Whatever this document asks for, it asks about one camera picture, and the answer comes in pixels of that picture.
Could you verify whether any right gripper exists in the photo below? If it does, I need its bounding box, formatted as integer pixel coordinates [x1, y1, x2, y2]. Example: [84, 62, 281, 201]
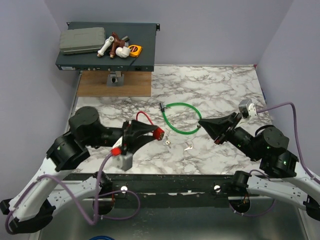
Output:
[197, 111, 262, 161]

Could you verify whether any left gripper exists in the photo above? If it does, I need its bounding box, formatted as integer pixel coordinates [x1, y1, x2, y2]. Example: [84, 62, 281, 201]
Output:
[86, 119, 159, 154]

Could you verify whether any red cable lock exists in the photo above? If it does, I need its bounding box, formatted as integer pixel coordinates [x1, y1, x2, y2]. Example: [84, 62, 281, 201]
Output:
[135, 110, 166, 141]

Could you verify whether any green cable lock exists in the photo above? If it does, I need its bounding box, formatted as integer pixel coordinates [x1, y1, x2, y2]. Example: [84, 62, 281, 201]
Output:
[158, 101, 203, 137]

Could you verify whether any white elbow fitting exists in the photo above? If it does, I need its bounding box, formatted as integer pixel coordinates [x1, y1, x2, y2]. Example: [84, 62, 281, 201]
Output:
[115, 46, 131, 58]

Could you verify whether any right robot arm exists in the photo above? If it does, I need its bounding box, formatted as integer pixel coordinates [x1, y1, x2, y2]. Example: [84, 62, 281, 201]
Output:
[198, 112, 320, 220]

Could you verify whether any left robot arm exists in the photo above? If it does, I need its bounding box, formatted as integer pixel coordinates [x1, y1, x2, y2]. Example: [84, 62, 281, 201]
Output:
[0, 106, 165, 235]

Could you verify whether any silver key pair right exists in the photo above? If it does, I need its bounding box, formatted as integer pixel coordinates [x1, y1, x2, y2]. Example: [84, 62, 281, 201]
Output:
[184, 142, 193, 151]

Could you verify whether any wooden board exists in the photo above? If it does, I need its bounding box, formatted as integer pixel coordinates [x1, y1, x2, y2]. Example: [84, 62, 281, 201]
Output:
[77, 71, 152, 97]

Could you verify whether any yellow tape measure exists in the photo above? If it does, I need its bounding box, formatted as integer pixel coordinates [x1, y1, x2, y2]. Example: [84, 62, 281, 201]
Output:
[128, 44, 143, 58]

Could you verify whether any white pipe fitting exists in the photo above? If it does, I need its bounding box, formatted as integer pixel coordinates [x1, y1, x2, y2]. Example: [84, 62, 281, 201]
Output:
[97, 36, 115, 58]

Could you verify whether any brown pipe fitting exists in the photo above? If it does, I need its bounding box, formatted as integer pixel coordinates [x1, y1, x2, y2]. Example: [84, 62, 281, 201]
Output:
[109, 32, 130, 59]

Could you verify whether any grey plastic case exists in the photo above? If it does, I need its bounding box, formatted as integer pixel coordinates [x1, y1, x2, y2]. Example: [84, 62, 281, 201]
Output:
[59, 27, 106, 55]

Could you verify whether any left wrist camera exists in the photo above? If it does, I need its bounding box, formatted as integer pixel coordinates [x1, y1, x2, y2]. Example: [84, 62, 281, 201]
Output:
[111, 147, 133, 172]

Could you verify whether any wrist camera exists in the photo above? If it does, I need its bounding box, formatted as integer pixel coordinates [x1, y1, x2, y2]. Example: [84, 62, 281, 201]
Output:
[238, 98, 257, 119]
[111, 147, 133, 172]

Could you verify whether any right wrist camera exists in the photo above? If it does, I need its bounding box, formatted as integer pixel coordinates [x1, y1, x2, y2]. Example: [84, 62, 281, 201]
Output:
[238, 98, 257, 119]

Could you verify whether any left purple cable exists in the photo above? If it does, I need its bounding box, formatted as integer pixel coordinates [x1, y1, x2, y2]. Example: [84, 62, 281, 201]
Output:
[4, 152, 141, 235]

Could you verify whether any purple cable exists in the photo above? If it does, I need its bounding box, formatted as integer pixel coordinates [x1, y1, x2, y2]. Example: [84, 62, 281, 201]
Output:
[233, 101, 320, 217]
[4, 152, 141, 235]

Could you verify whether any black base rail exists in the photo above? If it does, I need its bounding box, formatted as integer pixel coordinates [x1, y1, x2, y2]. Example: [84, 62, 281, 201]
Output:
[100, 173, 246, 209]

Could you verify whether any grey metal bracket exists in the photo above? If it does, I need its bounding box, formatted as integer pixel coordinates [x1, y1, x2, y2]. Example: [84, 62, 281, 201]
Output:
[106, 71, 124, 87]

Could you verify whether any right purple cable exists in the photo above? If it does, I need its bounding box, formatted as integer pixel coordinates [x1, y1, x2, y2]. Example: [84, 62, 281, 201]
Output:
[233, 101, 320, 217]

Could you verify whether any blue cable coil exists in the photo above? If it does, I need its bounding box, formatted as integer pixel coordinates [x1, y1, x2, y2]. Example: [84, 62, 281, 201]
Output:
[88, 234, 115, 240]

